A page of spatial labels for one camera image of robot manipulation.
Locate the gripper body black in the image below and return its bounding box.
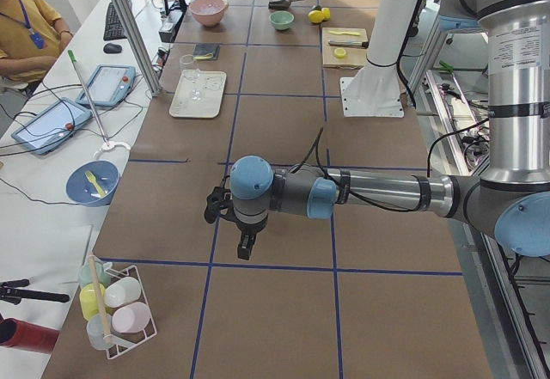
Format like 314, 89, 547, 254
234, 207, 267, 234

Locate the green ceramic bowl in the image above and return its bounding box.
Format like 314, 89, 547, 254
269, 10, 295, 31

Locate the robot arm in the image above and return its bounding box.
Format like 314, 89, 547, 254
223, 0, 549, 260

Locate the metal ice scoop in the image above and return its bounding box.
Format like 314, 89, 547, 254
268, 0, 306, 10

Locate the pink bowl with ice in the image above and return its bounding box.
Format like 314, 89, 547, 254
189, 0, 229, 27

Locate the blue plastic bowl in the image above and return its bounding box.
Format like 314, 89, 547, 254
65, 160, 120, 207

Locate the yellow lemon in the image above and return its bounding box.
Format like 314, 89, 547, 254
308, 9, 325, 24
321, 8, 332, 21

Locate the wooden cutting board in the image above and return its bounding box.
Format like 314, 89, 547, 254
321, 28, 369, 68

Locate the half lemon slice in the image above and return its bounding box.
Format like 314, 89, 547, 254
333, 47, 347, 58

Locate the yellow plastic knife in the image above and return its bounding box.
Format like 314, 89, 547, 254
327, 30, 362, 37

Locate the grey folded cloth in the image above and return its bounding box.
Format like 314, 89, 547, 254
192, 43, 220, 61

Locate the clear wine glass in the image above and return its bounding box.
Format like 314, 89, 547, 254
179, 54, 202, 101

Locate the white plastic cup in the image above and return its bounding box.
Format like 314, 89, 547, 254
104, 277, 142, 308

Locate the cream serving tray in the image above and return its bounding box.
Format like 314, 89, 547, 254
168, 70, 227, 119

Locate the green plastic cup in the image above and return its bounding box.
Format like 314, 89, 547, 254
78, 262, 111, 289

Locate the yellow plastic cup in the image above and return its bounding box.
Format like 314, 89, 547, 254
79, 283, 99, 321

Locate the black keyboard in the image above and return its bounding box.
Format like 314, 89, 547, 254
103, 3, 126, 41

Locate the clear plastic cup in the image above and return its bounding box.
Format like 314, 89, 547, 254
86, 314, 113, 351

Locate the yellow plastic fork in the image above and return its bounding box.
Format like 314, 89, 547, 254
85, 170, 107, 198

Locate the black computer mouse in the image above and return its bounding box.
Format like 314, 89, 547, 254
103, 43, 122, 54

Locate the far teach pendant tablet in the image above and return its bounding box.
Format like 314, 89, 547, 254
87, 64, 137, 108

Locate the teach pendant tablet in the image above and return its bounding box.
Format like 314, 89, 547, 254
11, 98, 92, 156
87, 64, 137, 108

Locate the near teach pendant tablet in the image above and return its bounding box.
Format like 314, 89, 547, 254
11, 98, 92, 156

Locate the black tripod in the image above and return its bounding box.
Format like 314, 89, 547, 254
1, 278, 70, 305

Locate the seated person yellow shirt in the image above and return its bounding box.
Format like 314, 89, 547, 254
1, 0, 73, 94

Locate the red cylinder bottle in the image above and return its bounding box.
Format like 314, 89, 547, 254
1, 318, 59, 354

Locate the aluminium frame post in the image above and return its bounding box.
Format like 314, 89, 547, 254
111, 0, 162, 97

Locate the white wire cup rack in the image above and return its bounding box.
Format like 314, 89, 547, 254
86, 254, 157, 359

